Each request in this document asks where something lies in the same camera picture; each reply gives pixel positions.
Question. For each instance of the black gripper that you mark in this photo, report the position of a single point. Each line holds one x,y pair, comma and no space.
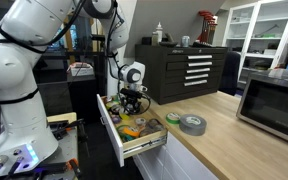
130,100

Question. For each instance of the green tape roll on counter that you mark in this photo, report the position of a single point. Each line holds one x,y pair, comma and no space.
173,118

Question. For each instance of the robot base table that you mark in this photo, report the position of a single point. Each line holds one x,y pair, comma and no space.
27,141

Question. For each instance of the white cabinet drawers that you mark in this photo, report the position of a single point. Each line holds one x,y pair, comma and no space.
172,161

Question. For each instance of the white shelving unit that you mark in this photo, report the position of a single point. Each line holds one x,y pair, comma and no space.
258,32

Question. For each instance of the grey duct tape roll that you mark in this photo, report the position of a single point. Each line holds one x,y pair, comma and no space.
192,124

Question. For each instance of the orange masking tape roll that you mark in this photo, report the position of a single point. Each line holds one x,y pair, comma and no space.
131,131

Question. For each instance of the green tape roll in drawer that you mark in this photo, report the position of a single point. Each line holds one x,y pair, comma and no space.
124,137

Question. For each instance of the white squeeze bottle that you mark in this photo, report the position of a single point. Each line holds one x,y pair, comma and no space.
159,31

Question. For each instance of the black microwave oven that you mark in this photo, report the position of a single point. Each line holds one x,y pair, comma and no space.
264,101

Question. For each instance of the metal can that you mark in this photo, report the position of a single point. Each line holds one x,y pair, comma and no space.
185,41

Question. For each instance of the thin grey tape roll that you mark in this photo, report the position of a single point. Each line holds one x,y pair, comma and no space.
155,125

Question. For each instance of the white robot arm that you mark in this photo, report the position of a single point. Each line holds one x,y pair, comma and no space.
26,30

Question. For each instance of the purple tape roll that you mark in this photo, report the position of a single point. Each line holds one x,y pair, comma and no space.
115,119

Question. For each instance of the clear packing tape roll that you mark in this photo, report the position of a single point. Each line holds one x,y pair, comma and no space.
140,121

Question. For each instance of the black clamp tool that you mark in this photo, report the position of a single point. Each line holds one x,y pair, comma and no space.
60,128

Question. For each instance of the red handled clamps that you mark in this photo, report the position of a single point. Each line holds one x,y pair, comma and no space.
208,27

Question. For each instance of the office chair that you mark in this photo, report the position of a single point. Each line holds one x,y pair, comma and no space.
230,72

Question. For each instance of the black tool chest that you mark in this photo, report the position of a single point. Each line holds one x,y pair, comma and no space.
174,74

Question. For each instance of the open wooden drawer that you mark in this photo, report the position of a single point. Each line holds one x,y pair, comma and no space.
146,140

